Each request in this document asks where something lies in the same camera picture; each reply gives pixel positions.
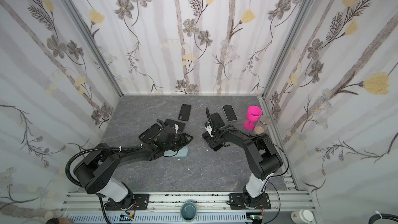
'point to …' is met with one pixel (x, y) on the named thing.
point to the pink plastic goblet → (253, 113)
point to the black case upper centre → (184, 112)
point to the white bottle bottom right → (302, 216)
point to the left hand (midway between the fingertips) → (189, 136)
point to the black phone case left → (148, 134)
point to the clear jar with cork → (261, 124)
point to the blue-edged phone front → (229, 112)
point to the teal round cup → (188, 211)
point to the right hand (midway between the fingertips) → (210, 136)
